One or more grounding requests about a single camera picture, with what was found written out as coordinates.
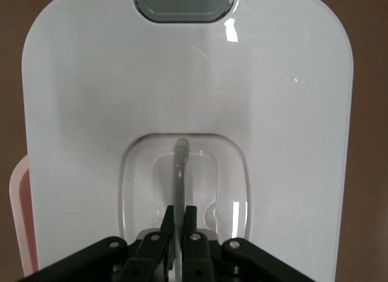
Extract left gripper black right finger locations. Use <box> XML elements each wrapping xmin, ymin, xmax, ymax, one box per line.
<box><xmin>181</xmin><ymin>205</ymin><xmax>316</xmax><ymax>282</ymax></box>

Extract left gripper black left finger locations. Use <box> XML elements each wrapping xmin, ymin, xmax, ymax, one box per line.
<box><xmin>18</xmin><ymin>204</ymin><xmax>176</xmax><ymax>282</ymax></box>

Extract white box lid grey clips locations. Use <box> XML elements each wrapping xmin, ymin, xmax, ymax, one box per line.
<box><xmin>22</xmin><ymin>0</ymin><xmax>355</xmax><ymax>282</ymax></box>

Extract pink translucent plastic box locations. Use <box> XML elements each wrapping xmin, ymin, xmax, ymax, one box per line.
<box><xmin>8</xmin><ymin>154</ymin><xmax>39</xmax><ymax>278</ymax></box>

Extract brown table mat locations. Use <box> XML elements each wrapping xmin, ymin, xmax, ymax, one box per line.
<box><xmin>0</xmin><ymin>0</ymin><xmax>388</xmax><ymax>282</ymax></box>

